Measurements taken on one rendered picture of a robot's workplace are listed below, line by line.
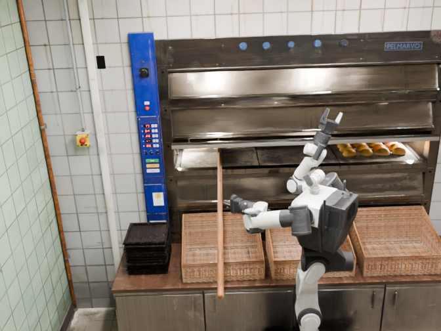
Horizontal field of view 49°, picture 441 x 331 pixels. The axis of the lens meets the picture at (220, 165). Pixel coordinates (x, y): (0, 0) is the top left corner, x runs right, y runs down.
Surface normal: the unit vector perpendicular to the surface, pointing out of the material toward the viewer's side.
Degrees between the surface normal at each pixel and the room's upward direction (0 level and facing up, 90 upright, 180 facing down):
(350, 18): 90
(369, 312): 90
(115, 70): 90
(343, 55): 90
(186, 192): 70
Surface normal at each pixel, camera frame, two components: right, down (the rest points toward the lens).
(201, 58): 0.05, 0.43
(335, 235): -0.57, 0.33
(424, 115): 0.00, 0.04
